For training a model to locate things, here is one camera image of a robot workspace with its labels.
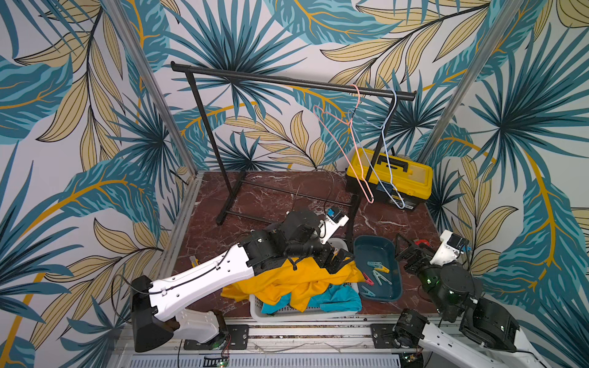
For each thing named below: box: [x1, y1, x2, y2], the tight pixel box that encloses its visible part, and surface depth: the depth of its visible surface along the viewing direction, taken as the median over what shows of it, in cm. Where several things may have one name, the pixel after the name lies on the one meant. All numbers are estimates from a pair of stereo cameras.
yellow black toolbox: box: [345, 148, 434, 211], surface depth 99 cm
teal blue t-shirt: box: [261, 283, 362, 315], surface depth 75 cm
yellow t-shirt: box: [220, 258, 367, 313], surface depth 73 cm
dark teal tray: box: [353, 234, 403, 303], surface depth 86 cm
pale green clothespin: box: [372, 269, 393, 286], surface depth 87 cm
